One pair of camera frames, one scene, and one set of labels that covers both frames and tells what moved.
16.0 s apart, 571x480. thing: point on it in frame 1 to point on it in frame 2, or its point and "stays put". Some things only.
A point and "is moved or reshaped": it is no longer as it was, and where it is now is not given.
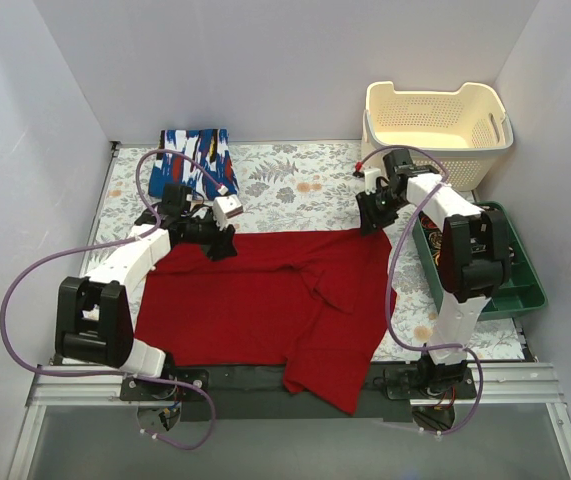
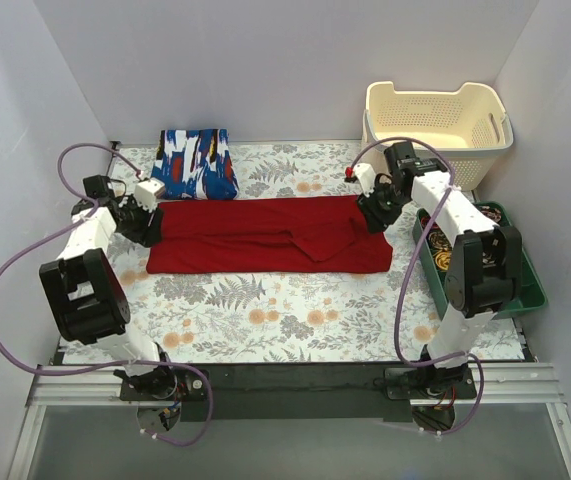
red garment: (319, 301) is moved or reshaped
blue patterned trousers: (209, 148) stays put
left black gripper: (217, 240) to (150, 228)
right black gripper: (377, 209) stays put
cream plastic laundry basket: (466, 132) stays put
